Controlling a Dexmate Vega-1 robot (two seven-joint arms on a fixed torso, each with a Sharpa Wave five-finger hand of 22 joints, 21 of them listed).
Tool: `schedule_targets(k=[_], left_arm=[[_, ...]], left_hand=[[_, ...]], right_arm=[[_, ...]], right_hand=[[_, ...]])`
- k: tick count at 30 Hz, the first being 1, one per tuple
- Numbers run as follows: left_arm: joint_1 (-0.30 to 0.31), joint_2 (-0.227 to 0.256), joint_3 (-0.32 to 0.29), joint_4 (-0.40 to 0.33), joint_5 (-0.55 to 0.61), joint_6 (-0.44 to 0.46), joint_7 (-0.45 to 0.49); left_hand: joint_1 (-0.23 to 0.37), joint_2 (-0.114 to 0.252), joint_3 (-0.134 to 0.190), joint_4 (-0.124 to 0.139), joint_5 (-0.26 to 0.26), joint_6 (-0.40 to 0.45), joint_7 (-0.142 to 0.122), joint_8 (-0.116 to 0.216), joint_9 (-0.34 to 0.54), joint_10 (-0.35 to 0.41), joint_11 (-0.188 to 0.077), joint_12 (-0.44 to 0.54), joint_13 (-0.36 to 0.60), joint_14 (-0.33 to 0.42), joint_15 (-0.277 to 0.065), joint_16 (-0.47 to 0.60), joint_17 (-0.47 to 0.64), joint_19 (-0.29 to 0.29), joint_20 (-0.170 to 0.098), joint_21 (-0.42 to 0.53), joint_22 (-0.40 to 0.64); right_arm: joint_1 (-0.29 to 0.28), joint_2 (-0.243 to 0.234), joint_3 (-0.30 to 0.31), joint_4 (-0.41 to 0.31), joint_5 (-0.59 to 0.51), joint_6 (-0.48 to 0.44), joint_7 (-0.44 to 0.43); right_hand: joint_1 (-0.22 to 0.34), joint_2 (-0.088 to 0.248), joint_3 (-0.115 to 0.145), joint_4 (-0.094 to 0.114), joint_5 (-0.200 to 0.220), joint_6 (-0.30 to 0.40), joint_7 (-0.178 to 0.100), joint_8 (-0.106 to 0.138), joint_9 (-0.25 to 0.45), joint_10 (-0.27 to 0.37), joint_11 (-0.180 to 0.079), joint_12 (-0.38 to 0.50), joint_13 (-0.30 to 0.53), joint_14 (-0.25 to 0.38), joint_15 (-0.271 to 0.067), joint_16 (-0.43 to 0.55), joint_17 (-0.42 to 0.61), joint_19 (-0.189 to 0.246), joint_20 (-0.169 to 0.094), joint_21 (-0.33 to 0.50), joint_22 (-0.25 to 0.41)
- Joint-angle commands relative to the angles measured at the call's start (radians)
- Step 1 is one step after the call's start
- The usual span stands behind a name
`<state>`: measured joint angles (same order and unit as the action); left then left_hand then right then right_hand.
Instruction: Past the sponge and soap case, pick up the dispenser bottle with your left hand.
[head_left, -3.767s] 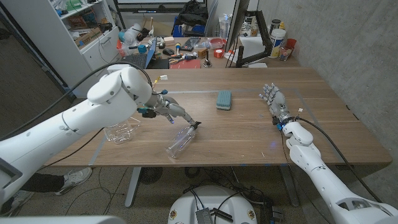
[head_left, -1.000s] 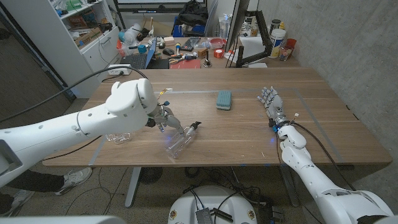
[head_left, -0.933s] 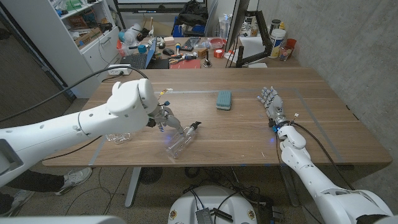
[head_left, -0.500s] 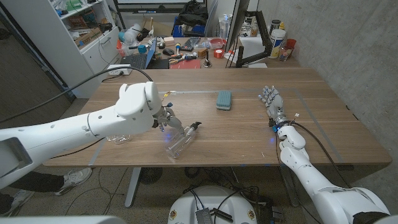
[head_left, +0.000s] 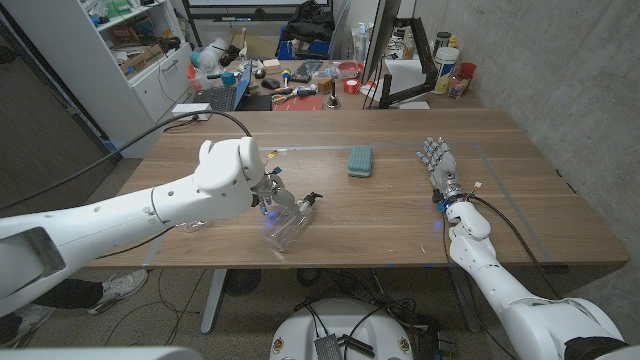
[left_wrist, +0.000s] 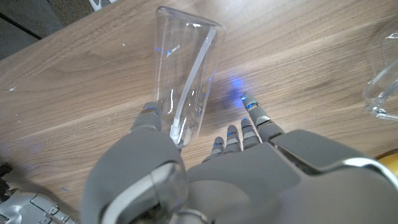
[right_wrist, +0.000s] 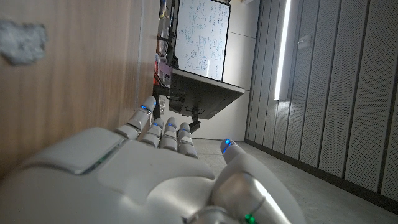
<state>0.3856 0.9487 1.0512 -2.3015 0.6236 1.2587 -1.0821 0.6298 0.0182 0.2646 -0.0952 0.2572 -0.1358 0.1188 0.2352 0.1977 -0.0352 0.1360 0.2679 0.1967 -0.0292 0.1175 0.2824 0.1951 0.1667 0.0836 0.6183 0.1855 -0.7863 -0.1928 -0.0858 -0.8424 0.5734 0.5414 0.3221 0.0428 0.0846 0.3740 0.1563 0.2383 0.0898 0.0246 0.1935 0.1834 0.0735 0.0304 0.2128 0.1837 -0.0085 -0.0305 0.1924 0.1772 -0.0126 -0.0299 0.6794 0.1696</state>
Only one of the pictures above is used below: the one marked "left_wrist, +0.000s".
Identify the yellow sponge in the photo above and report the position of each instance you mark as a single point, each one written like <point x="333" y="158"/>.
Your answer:
<point x="391" y="161"/>

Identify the clear dispenser bottle black pump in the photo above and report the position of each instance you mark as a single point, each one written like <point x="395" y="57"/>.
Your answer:
<point x="186" y="62"/>

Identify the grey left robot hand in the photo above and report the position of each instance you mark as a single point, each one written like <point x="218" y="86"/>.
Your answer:
<point x="248" y="180"/>

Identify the clear plastic container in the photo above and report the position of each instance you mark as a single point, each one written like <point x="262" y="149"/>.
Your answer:
<point x="382" y="90"/>

